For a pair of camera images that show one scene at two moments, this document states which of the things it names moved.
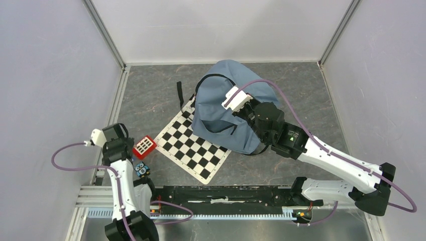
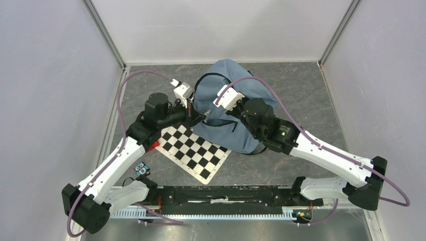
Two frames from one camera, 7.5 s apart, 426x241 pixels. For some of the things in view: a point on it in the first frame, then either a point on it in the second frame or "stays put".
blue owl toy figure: x=141 y=169 stays put
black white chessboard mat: x=199 y=157 stays put
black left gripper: x=129 y=141 -> x=192 y=118
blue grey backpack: x=214 y=123 stays put
